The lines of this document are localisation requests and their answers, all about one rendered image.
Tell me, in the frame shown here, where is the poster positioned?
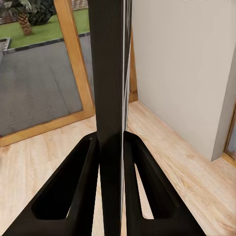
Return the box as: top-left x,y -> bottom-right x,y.
88,0 -> 132,236

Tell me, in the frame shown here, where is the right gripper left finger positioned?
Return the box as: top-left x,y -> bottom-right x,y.
2,131 -> 99,236

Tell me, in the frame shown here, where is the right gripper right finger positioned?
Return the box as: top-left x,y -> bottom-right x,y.
123,131 -> 206,236

